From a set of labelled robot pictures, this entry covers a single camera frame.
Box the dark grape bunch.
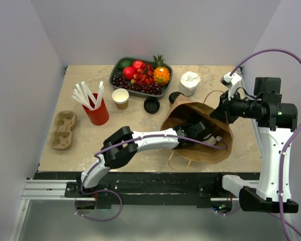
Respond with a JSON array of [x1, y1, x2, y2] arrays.
[[110, 74, 162, 95]]

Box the stacked black lids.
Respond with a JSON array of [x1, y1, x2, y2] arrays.
[[143, 97, 160, 114]]

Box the black coffee cup lid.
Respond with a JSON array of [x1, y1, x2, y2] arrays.
[[169, 91, 183, 105]]

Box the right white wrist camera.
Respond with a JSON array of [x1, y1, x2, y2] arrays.
[[220, 72, 242, 100]]

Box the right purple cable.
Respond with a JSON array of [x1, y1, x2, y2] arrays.
[[215, 48, 301, 241]]

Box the green lime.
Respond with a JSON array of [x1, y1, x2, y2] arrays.
[[119, 60, 132, 70]]

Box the aluminium rail frame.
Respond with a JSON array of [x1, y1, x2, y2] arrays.
[[9, 66, 298, 241]]

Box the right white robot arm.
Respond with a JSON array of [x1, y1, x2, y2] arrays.
[[210, 74, 298, 213]]

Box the purple cable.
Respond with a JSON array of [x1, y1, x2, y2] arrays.
[[215, 48, 301, 241], [74, 134, 229, 221]]

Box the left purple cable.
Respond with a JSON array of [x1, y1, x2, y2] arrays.
[[74, 134, 229, 221]]

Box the dark green fruit tray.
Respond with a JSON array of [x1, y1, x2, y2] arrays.
[[109, 57, 173, 99]]

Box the orange spiky fruit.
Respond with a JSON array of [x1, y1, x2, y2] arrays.
[[154, 66, 171, 86]]

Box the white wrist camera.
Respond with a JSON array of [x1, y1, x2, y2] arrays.
[[220, 72, 242, 100], [203, 134, 222, 147]]

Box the red plastic cup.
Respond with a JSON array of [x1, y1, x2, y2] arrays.
[[82, 99, 109, 126]]

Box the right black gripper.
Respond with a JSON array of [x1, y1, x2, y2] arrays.
[[211, 88, 262, 125]]

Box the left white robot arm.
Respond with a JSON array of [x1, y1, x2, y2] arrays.
[[76, 121, 218, 197]]

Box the brown paper cups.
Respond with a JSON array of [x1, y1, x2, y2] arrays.
[[112, 88, 129, 110]]

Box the white napkin wrapped cup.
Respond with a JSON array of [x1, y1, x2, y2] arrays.
[[179, 71, 201, 97]]

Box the red apple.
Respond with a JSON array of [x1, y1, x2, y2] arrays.
[[132, 60, 146, 71], [122, 66, 136, 80]]

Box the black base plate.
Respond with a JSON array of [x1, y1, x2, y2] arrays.
[[32, 171, 261, 210]]

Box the brown paper bag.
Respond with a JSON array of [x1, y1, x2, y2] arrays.
[[161, 95, 233, 164]]

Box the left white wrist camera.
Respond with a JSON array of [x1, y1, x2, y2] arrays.
[[203, 134, 222, 147]]

